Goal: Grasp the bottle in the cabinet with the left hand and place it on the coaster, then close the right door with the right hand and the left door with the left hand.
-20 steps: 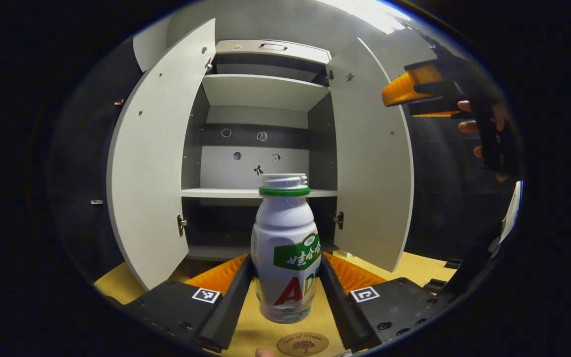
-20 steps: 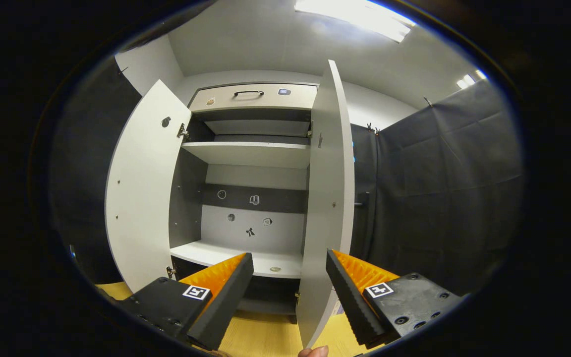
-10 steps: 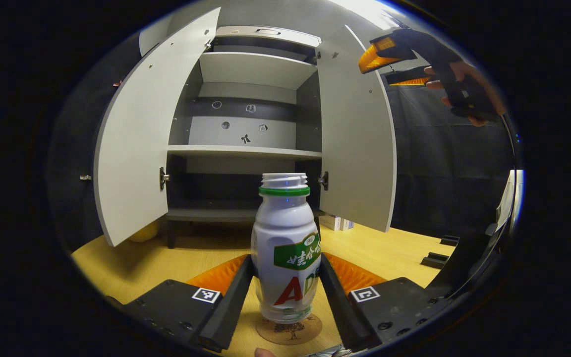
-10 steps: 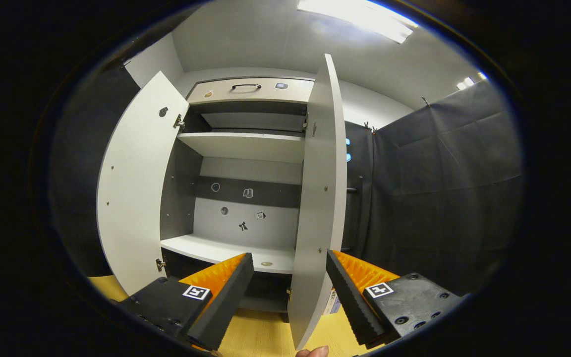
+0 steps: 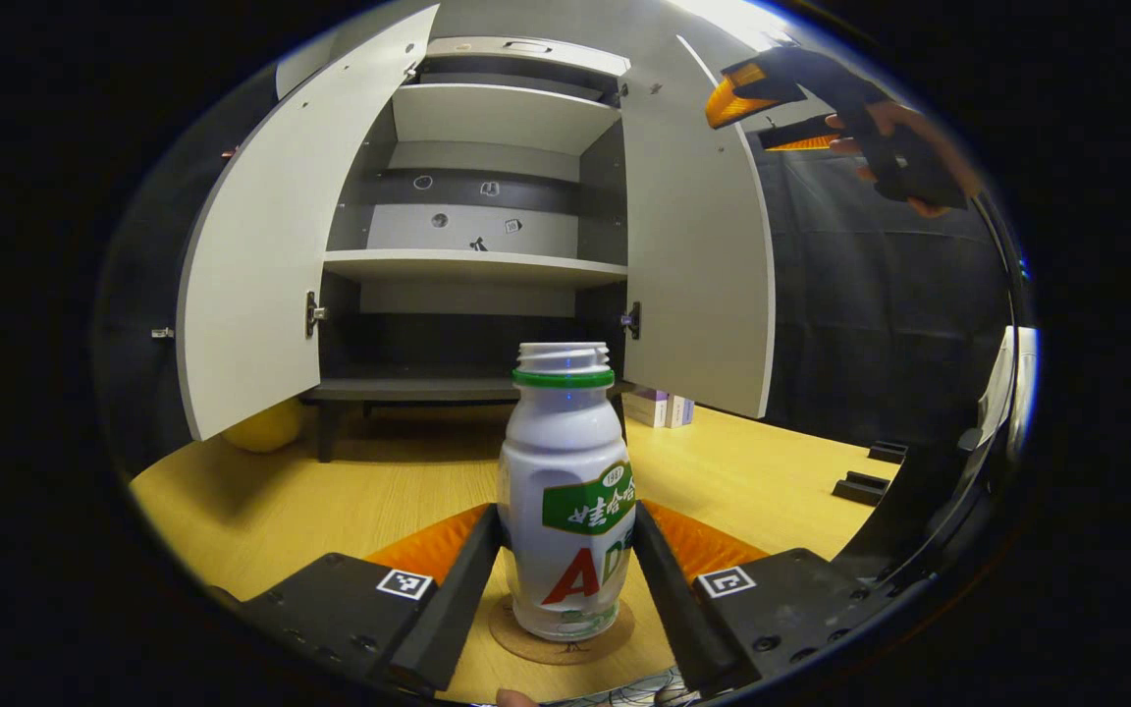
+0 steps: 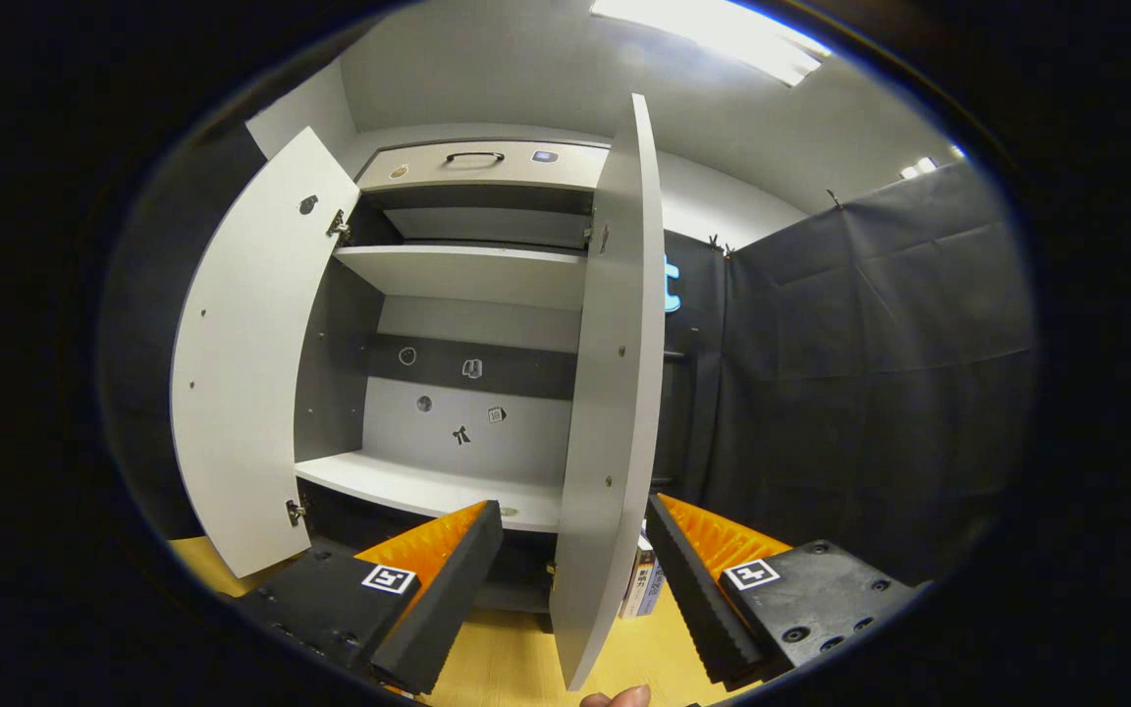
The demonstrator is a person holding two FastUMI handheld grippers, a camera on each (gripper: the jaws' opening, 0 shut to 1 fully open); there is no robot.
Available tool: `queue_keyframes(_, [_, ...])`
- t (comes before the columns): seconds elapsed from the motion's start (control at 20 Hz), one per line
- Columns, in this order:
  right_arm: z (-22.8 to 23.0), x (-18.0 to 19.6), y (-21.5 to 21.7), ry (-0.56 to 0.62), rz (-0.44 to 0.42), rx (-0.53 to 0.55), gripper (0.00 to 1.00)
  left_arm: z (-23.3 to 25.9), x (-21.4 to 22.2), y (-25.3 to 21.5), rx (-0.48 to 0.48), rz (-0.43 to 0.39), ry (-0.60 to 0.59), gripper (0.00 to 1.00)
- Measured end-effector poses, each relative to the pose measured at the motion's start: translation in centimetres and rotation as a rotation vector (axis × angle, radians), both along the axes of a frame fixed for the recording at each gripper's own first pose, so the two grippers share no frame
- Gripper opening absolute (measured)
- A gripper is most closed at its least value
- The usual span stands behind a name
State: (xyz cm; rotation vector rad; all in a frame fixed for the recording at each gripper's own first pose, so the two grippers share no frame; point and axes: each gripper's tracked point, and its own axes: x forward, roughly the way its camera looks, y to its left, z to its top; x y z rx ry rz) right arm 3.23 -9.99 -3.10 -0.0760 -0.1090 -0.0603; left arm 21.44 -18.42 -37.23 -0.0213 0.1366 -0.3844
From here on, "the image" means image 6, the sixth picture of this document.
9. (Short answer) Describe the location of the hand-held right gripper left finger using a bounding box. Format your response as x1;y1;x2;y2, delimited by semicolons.
232;499;506;696

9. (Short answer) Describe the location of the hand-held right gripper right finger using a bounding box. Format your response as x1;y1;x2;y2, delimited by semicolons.
646;493;920;688

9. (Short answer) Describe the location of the white cabinet door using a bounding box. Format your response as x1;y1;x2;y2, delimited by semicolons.
551;93;667;691
170;126;362;580

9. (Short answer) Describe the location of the white and grey cabinet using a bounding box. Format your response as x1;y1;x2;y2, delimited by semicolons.
293;137;616;615

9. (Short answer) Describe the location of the beige cabinet drawer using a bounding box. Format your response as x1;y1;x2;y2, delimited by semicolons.
357;140;611;193

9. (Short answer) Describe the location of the black backdrop cloth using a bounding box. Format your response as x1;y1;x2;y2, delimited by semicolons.
99;123;1040;590

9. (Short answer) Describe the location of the small ceiling light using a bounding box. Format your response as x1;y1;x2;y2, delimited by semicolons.
899;145;967;181

